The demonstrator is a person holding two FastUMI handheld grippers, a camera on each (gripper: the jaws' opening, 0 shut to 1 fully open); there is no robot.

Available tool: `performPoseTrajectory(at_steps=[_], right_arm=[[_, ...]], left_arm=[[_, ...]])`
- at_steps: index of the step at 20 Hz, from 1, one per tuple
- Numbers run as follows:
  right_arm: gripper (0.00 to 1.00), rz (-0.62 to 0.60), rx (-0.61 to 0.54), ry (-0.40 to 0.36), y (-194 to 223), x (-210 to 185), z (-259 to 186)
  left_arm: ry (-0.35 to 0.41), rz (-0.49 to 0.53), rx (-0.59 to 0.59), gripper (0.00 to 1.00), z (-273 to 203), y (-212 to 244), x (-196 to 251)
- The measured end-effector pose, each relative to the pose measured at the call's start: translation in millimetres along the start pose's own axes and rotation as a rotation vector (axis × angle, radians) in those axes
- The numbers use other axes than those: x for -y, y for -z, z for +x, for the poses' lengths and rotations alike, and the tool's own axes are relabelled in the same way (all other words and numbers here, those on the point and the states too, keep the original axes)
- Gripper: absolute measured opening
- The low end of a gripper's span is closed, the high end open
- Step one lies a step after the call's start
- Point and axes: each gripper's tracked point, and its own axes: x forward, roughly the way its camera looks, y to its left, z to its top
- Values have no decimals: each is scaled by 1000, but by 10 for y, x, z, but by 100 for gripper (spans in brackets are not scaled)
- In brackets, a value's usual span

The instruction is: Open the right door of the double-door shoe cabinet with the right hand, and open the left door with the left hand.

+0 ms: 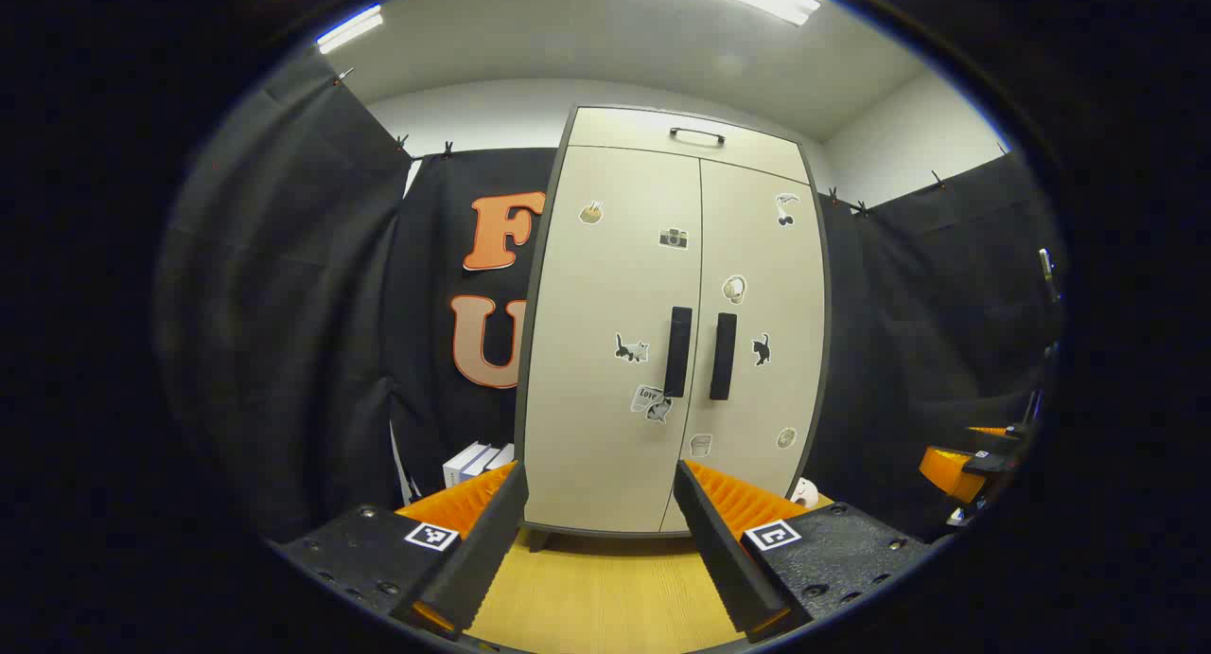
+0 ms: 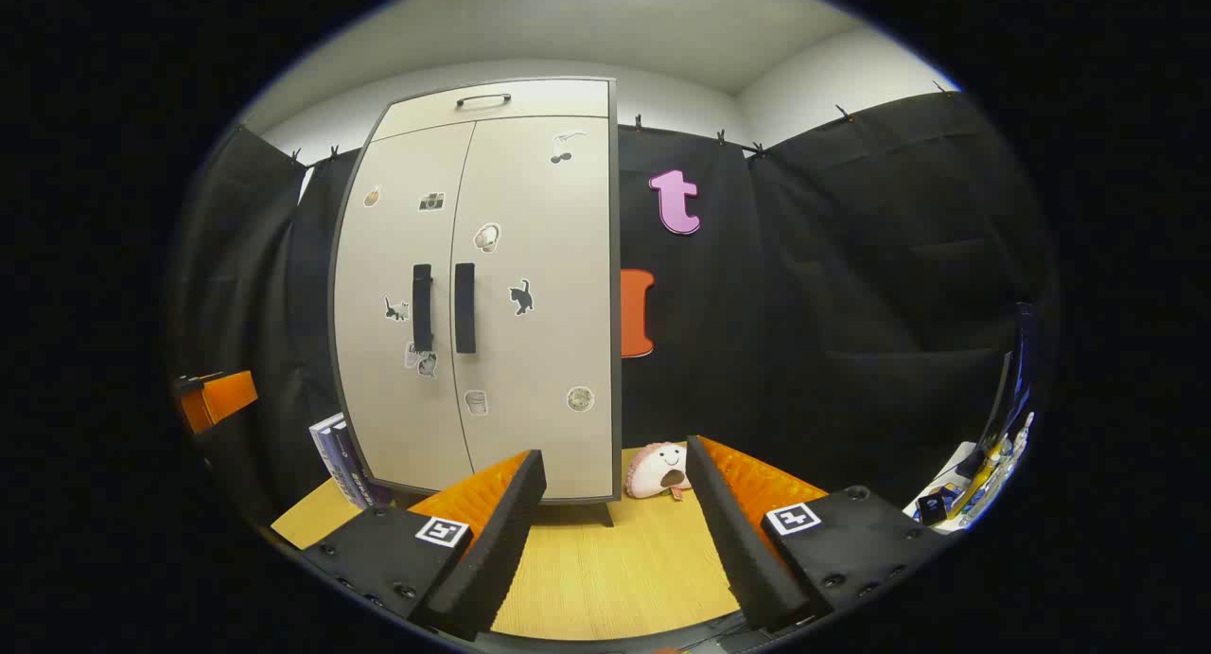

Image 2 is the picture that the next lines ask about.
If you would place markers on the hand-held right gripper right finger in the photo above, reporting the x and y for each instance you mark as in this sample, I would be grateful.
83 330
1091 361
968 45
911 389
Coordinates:
738 540

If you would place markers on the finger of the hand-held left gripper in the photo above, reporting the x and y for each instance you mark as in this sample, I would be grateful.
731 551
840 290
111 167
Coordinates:
222 397

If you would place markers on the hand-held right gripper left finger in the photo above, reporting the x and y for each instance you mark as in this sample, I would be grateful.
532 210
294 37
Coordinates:
492 540

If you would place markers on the beige shoe cabinet door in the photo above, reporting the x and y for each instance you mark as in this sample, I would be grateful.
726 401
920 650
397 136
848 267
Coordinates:
535 351
378 256

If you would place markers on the beige double-door shoe cabinet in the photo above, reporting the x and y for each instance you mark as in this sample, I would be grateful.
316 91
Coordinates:
617 256

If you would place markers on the beige cabinet drawer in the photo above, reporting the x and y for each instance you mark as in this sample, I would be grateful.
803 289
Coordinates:
549 100

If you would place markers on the pink smiling plush toy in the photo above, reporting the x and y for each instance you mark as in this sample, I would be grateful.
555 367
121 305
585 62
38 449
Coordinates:
653 469

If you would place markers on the stack of blue books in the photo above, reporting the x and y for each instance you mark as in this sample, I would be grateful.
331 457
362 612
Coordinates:
341 460

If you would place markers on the small dark blue box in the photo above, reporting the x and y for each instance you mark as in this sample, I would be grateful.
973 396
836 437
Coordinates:
932 508

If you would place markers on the black backdrop cloth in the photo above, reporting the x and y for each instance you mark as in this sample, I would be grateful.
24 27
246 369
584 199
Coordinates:
804 304

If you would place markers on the cluster of small bottles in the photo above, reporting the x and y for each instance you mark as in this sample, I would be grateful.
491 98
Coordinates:
993 469

